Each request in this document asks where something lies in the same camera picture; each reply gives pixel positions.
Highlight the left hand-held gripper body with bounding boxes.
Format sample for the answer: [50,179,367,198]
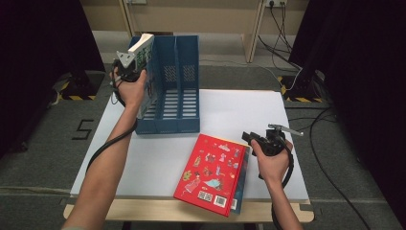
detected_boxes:
[114,50,142,83]

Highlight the black curtain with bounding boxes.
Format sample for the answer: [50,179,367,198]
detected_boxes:
[0,0,106,159]
[288,0,406,221]

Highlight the black floor cable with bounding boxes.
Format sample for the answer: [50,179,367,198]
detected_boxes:
[284,106,372,230]

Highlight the blue plastic file rack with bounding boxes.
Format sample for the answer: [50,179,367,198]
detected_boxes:
[127,34,201,135]

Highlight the person's right hand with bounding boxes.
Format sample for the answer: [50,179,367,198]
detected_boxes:
[251,139,294,186]

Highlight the right hand-held gripper cable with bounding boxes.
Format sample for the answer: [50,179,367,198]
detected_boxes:
[258,135,295,230]

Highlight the hazard-striped stand base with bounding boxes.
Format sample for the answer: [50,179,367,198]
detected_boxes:
[277,68,325,104]
[52,70,106,102]

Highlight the light wooden table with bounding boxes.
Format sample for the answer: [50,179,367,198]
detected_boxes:
[62,196,315,223]

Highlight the person's left hand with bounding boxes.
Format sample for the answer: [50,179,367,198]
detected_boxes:
[109,68,147,109]

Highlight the white paperback book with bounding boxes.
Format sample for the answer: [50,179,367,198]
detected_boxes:
[127,33,158,120]

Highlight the dark blue illustrated paperback book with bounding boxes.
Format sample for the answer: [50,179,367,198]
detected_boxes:
[230,146,252,215]

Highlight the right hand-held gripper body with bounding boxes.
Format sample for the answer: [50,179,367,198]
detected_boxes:
[255,124,305,157]

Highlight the left hand-held gripper cable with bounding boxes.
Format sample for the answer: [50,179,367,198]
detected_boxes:
[85,75,139,173]

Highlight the white floor cable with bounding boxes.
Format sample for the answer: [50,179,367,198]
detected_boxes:
[199,57,304,92]

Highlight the red hardcover book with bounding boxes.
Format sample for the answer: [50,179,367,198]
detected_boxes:
[172,133,251,219]

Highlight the black socket cables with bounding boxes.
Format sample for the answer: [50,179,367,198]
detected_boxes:
[258,2,303,71]

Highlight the hand-held gripper cable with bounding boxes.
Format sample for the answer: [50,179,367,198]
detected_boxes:
[85,75,139,173]
[258,135,295,230]

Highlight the beige wooden desk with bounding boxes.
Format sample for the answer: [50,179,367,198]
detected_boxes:
[79,0,309,64]

